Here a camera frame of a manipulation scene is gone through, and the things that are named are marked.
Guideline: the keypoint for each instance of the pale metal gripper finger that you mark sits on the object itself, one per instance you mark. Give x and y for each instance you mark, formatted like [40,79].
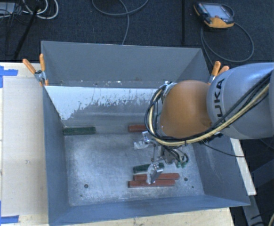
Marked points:
[155,171]
[142,143]

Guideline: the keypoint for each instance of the short dark green flat block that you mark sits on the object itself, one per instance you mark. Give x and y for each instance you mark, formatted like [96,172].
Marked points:
[140,168]

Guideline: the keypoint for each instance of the red-brown flat block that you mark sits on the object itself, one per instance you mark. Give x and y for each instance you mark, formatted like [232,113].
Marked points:
[168,176]
[135,128]
[139,183]

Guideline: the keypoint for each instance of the grey metal bin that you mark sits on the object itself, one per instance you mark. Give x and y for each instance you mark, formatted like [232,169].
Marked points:
[104,154]

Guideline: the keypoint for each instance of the long dark green flat block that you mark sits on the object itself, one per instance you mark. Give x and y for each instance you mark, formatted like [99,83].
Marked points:
[79,131]

